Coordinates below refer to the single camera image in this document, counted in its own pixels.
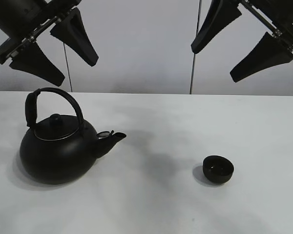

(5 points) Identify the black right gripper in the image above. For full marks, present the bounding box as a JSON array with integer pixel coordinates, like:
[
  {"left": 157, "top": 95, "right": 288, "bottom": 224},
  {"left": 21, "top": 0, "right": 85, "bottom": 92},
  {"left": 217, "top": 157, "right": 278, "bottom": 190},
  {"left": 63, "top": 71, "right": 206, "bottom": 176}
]
[{"left": 191, "top": 0, "right": 293, "bottom": 82}]

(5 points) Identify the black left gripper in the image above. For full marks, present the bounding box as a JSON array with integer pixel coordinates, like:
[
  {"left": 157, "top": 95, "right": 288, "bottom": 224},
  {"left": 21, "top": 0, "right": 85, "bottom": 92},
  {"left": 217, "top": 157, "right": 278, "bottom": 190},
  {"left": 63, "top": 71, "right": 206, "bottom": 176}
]
[{"left": 0, "top": 0, "right": 99, "bottom": 86}]

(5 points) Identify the black round teapot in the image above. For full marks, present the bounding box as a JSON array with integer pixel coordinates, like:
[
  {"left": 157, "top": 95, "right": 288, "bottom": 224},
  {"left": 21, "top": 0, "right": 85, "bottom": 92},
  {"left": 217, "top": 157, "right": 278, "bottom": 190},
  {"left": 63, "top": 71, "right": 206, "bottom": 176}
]
[{"left": 19, "top": 87, "right": 126, "bottom": 185}]

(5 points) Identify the small black teacup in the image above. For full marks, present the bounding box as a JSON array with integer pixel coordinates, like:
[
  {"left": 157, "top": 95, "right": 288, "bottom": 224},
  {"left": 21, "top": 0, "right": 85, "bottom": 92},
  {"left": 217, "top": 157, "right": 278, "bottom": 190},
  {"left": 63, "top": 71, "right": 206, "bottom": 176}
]
[{"left": 203, "top": 156, "right": 234, "bottom": 184}]

